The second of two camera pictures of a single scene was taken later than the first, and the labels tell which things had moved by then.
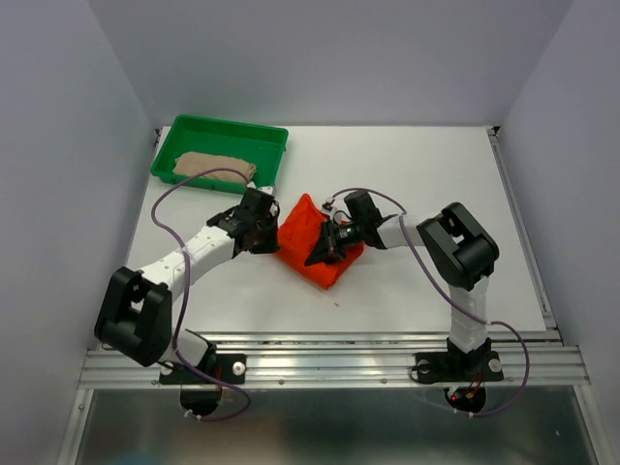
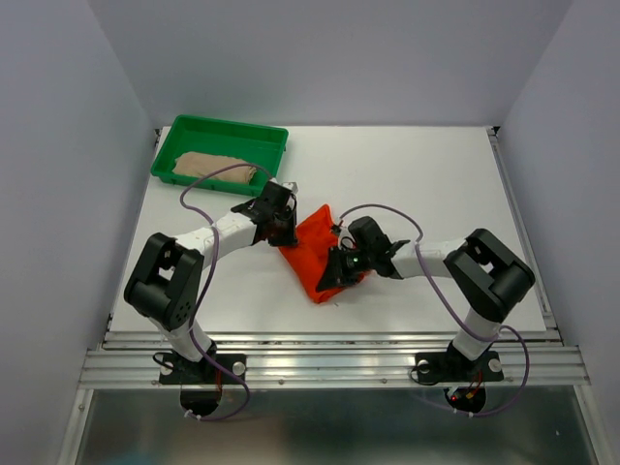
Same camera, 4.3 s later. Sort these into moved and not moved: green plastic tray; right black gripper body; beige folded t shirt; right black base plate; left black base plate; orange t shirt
Moved: right black gripper body; orange t shirt
Not moved: beige folded t shirt; green plastic tray; left black base plate; right black base plate
